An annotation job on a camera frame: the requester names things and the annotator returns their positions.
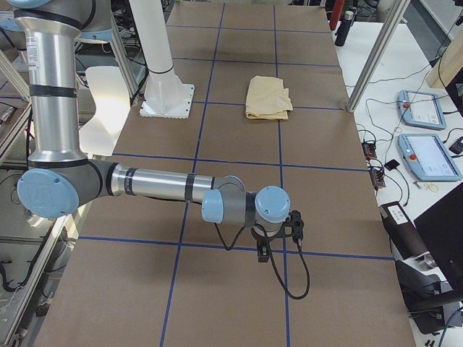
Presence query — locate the black cylinder with label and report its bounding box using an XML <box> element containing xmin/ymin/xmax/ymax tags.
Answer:
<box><xmin>379</xmin><ymin>202</ymin><xmax>429</xmax><ymax>260</ymax></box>

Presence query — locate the black water bottle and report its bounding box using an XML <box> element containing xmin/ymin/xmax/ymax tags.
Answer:
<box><xmin>334</xmin><ymin>10</ymin><xmax>355</xmax><ymax>47</ymax></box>

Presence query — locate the lower blue teach pendant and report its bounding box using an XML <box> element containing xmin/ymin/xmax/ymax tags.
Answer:
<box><xmin>397</xmin><ymin>134</ymin><xmax>462</xmax><ymax>182</ymax></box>

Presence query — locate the aluminium frame post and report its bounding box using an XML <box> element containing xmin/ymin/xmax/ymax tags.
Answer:
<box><xmin>347</xmin><ymin>0</ymin><xmax>410</xmax><ymax>113</ymax></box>

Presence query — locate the upper blue teach pendant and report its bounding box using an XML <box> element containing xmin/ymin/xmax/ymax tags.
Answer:
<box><xmin>397</xmin><ymin>90</ymin><xmax>446</xmax><ymax>130</ymax></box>

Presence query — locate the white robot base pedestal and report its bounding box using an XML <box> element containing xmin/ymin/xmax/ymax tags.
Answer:
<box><xmin>129</xmin><ymin>0</ymin><xmax>195</xmax><ymax>119</ymax></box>

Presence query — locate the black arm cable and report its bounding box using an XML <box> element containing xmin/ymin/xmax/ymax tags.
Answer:
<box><xmin>213</xmin><ymin>216</ymin><xmax>311</xmax><ymax>300</ymax></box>

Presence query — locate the blue teach pendant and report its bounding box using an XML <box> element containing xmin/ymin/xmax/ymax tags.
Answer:
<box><xmin>397</xmin><ymin>90</ymin><xmax>446</xmax><ymax>130</ymax></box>
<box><xmin>397</xmin><ymin>134</ymin><xmax>462</xmax><ymax>182</ymax></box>

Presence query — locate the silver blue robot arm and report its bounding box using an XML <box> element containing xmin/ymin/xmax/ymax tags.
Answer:
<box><xmin>13</xmin><ymin>1</ymin><xmax>297</xmax><ymax>262</ymax></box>

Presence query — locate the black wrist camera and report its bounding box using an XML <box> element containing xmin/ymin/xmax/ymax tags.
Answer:
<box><xmin>283</xmin><ymin>210</ymin><xmax>305</xmax><ymax>247</ymax></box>

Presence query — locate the black monitor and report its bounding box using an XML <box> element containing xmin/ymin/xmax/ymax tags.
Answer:
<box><xmin>414</xmin><ymin>185</ymin><xmax>463</xmax><ymax>288</ymax></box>

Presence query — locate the beige long-sleeve printed shirt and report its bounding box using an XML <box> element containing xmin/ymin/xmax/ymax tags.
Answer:
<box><xmin>245</xmin><ymin>76</ymin><xmax>293</xmax><ymax>121</ymax></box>

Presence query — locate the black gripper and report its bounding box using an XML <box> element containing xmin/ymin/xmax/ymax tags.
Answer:
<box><xmin>251</xmin><ymin>226</ymin><xmax>271</xmax><ymax>262</ymax></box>

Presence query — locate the white chair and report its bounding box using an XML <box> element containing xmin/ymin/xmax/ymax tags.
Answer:
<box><xmin>80</xmin><ymin>66</ymin><xmax>131</xmax><ymax>156</ymax></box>

